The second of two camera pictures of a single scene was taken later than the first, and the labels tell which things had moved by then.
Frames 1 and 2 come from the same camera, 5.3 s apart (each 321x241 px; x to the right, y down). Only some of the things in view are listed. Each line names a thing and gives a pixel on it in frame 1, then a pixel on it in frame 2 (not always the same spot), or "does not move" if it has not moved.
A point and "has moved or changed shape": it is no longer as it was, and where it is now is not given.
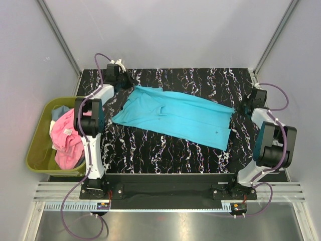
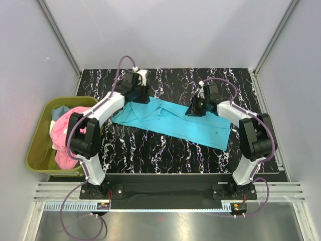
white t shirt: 52,122 does not move
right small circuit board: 239,207 does not move
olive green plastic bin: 40,156 does not move
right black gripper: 238,109 -> 192,111
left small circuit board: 103,206 does not move
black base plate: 167,192 does not move
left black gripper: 130,83 -> 144,99
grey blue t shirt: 58,112 does not move
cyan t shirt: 190,118 has moved or changed shape
